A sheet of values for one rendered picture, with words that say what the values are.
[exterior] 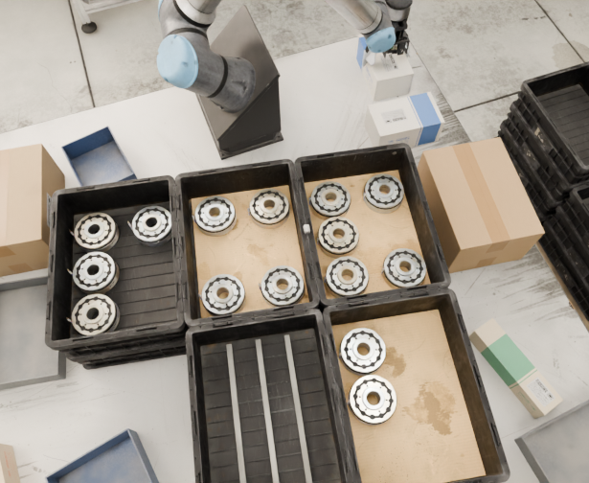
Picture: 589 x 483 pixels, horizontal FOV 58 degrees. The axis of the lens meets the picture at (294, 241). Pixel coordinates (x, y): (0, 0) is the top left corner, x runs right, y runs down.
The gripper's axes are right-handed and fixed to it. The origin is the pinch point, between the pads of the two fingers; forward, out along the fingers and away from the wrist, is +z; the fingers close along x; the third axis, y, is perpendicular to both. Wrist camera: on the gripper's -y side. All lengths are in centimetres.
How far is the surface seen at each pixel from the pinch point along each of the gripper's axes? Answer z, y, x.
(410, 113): -2.7, 24.4, -0.3
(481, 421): -13, 111, -17
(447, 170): -10, 50, 0
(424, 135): 1.8, 30.1, 3.1
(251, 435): -7, 102, -64
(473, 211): -10, 63, 2
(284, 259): -7, 63, -48
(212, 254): -7, 57, -65
